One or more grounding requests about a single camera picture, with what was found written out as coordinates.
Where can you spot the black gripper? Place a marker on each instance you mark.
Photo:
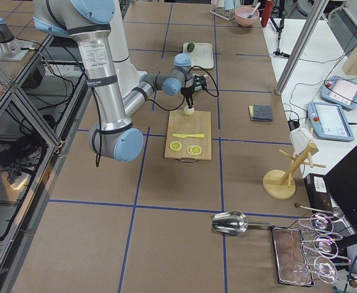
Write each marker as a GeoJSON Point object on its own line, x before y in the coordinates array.
{"type": "Point", "coordinates": [188, 91]}

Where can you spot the white steamed bun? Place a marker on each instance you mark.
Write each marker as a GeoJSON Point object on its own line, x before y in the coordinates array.
{"type": "Point", "coordinates": [188, 110]}

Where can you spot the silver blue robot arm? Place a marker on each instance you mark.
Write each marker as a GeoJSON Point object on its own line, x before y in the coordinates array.
{"type": "Point", "coordinates": [119, 89]}
{"type": "Point", "coordinates": [12, 49]}

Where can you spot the pink bowl with ice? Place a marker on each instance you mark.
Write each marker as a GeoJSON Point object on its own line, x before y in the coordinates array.
{"type": "Point", "coordinates": [244, 16]}

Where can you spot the long bar spoon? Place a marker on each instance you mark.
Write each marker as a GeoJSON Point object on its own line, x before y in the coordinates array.
{"type": "Point", "coordinates": [335, 212]}

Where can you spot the bamboo cutting board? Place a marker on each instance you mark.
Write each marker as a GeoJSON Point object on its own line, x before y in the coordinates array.
{"type": "Point", "coordinates": [197, 123]}

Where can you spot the yellow plastic knife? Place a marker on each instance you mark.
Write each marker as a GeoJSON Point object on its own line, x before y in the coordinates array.
{"type": "Point", "coordinates": [184, 136]}

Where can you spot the white bear serving tray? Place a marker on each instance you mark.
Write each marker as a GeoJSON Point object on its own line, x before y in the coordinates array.
{"type": "Point", "coordinates": [201, 56]}

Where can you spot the dark green avocado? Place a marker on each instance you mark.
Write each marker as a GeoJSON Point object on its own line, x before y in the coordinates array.
{"type": "Point", "coordinates": [190, 47]}

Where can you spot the steel tube black cap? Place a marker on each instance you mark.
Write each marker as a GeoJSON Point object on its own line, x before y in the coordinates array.
{"type": "Point", "coordinates": [254, 10]}

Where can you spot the black small device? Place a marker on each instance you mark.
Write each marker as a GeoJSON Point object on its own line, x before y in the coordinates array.
{"type": "Point", "coordinates": [293, 124]}

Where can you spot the blue plastic cup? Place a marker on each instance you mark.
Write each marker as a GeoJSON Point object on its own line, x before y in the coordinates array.
{"type": "Point", "coordinates": [229, 4]}

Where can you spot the black tripod stick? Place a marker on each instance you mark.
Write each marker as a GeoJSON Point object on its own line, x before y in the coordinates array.
{"type": "Point", "coordinates": [279, 29]}

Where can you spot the wooden mug tree stand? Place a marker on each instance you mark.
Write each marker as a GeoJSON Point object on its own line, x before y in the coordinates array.
{"type": "Point", "coordinates": [280, 184]}

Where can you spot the metal ice scoop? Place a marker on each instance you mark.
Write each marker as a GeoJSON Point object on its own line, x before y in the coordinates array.
{"type": "Point", "coordinates": [235, 223]}

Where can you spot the red cylinder tube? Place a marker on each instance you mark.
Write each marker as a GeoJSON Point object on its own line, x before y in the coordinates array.
{"type": "Point", "coordinates": [267, 12]}

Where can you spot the near blue teach pendant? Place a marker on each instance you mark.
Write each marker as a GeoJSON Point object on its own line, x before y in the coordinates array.
{"type": "Point", "coordinates": [329, 122]}

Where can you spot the blue teach pendant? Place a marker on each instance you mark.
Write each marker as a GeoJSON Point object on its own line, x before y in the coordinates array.
{"type": "Point", "coordinates": [329, 122]}
{"type": "Point", "coordinates": [340, 91]}

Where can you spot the far blue teach pendant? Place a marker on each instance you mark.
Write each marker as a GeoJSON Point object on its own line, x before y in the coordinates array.
{"type": "Point", "coordinates": [340, 91]}

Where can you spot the wine glass back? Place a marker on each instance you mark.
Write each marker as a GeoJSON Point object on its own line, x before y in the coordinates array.
{"type": "Point", "coordinates": [318, 222]}

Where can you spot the wine glass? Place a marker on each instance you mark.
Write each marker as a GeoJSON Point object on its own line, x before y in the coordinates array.
{"type": "Point", "coordinates": [317, 243]}
{"type": "Point", "coordinates": [318, 222]}
{"type": "Point", "coordinates": [299, 273]}

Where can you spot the wine glass middle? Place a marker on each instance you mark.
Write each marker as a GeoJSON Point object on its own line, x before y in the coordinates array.
{"type": "Point", "coordinates": [317, 243]}

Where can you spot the wine glass front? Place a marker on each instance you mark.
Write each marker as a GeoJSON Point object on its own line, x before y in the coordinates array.
{"type": "Point", "coordinates": [299, 273]}

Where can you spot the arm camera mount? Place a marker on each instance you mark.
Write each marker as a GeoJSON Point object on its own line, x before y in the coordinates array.
{"type": "Point", "coordinates": [199, 82]}

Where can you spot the lemon slice near handle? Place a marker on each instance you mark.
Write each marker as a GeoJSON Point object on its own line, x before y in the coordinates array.
{"type": "Point", "coordinates": [175, 146]}

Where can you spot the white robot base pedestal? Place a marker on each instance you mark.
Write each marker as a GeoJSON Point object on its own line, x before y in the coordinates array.
{"type": "Point", "coordinates": [128, 76]}

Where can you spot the white wire cup rack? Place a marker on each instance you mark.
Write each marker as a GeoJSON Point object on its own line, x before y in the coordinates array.
{"type": "Point", "coordinates": [222, 13]}

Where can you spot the aluminium frame post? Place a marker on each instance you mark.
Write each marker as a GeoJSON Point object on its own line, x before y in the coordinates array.
{"type": "Point", "coordinates": [302, 40]}

